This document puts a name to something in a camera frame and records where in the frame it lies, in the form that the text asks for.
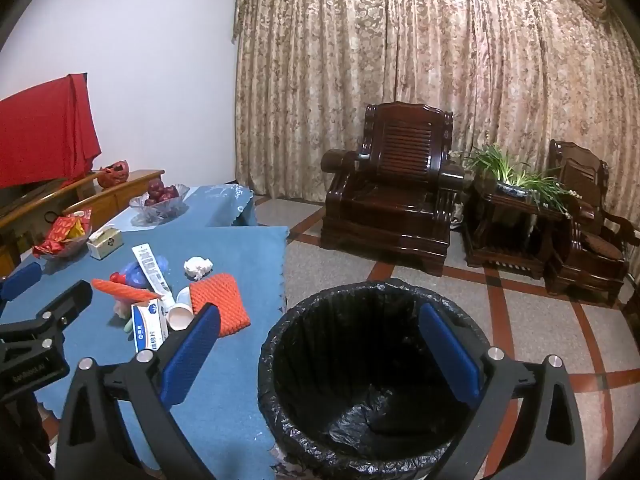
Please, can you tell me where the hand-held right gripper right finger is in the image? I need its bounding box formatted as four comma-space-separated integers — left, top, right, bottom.
417, 302, 587, 480

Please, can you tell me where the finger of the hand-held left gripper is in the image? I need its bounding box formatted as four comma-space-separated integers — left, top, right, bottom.
0, 261, 43, 306
0, 280, 94, 356

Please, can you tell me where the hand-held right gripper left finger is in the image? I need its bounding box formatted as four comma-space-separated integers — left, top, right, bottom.
54, 304, 222, 480

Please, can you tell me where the white paper cup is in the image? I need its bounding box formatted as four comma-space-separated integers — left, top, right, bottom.
166, 287, 195, 332

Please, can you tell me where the blue and white medicine box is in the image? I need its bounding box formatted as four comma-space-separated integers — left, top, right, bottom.
131, 296, 170, 353

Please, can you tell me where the orange foam net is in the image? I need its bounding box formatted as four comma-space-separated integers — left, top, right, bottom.
91, 278, 151, 302
188, 272, 251, 337

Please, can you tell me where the blue plastic bag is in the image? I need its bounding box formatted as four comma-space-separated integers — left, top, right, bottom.
122, 255, 171, 291

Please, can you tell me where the white toothpaste tube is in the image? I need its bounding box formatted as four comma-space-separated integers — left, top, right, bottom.
131, 243, 172, 296

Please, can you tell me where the trash bin with black bag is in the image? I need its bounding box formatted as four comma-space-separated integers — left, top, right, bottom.
257, 280, 511, 480

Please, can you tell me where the glass snack bowl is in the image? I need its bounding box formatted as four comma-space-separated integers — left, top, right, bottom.
32, 220, 94, 261

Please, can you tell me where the red snack bag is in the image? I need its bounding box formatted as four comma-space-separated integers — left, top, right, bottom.
32, 209, 93, 256

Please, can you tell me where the tissue box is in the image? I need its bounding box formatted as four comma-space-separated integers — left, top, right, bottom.
86, 226, 124, 261

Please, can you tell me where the crumpled white tissue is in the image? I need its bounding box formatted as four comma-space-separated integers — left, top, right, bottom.
183, 256, 213, 281

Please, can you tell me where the dark wooden side table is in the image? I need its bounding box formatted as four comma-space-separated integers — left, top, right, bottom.
462, 175, 581, 281

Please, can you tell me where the glass fruit bowl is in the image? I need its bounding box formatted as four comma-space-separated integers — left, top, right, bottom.
129, 183, 191, 226

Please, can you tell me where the knotted red bag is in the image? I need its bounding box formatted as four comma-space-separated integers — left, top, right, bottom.
96, 160, 130, 189

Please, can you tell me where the small blue tablecloth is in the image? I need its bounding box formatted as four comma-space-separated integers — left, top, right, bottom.
107, 184, 258, 233

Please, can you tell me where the red cloth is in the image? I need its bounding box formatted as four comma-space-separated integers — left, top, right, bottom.
0, 74, 102, 190

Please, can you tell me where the dark wooden cushioned armchair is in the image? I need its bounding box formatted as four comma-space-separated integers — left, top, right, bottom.
545, 139, 640, 308

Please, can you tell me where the blue and white plant pot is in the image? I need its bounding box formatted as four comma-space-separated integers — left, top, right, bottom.
495, 180, 531, 200

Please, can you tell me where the green potted plant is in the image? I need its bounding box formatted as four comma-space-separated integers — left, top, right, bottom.
462, 144, 583, 218

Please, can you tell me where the beige patterned curtain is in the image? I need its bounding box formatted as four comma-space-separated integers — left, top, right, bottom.
234, 0, 640, 281

